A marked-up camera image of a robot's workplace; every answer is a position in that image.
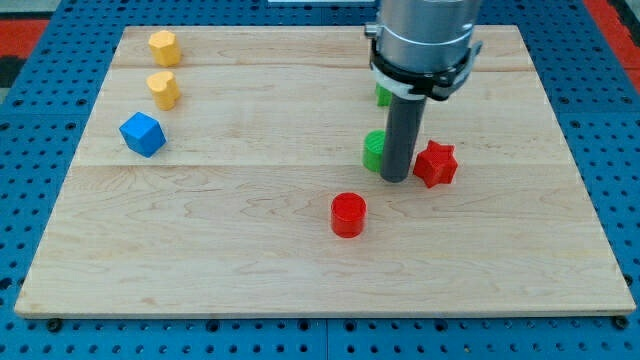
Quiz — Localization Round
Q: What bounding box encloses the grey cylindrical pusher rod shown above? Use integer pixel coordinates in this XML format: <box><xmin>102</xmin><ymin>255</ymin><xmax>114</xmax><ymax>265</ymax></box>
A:
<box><xmin>380</xmin><ymin>95</ymin><xmax>426</xmax><ymax>183</ymax></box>

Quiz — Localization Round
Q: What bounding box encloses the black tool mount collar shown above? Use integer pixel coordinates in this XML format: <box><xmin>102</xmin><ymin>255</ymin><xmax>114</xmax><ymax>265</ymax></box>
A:
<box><xmin>369</xmin><ymin>40</ymin><xmax>483</xmax><ymax>101</ymax></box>

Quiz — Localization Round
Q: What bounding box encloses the red star block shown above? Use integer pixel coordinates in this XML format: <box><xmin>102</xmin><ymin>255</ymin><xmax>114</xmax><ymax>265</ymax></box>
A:
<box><xmin>413</xmin><ymin>140</ymin><xmax>458</xmax><ymax>188</ymax></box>

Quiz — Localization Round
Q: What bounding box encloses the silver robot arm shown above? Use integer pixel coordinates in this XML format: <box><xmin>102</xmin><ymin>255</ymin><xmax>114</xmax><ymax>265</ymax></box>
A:
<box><xmin>364</xmin><ymin>0</ymin><xmax>482</xmax><ymax>183</ymax></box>

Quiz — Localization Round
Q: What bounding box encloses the light wooden board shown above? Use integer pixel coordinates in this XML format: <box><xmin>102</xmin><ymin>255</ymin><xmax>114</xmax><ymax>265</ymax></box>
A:
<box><xmin>15</xmin><ymin>25</ymin><xmax>636</xmax><ymax>319</ymax></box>

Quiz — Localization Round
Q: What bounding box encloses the green block behind rod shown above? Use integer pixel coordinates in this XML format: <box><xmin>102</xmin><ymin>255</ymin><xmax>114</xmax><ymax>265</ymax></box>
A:
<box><xmin>375</xmin><ymin>83</ymin><xmax>393</xmax><ymax>107</ymax></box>

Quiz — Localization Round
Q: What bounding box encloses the green cylinder block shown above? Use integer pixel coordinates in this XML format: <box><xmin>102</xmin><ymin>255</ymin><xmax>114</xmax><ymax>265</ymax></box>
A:
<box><xmin>362</xmin><ymin>129</ymin><xmax>385</xmax><ymax>173</ymax></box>

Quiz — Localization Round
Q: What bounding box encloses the red cylinder block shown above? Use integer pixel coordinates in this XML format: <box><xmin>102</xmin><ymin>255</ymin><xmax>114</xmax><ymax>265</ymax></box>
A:
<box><xmin>330</xmin><ymin>192</ymin><xmax>367</xmax><ymax>238</ymax></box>

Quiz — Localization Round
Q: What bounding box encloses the yellow heart block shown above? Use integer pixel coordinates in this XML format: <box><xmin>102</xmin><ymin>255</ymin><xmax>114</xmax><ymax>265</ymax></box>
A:
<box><xmin>146</xmin><ymin>71</ymin><xmax>181</xmax><ymax>111</ymax></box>

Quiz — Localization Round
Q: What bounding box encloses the yellow hexagon block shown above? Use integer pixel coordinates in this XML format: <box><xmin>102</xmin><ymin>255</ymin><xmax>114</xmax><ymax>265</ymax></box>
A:
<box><xmin>148</xmin><ymin>30</ymin><xmax>182</xmax><ymax>67</ymax></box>

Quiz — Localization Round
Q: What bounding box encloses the blue cube block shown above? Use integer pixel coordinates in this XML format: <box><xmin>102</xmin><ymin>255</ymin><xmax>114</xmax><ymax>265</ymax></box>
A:
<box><xmin>119</xmin><ymin>112</ymin><xmax>166</xmax><ymax>158</ymax></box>

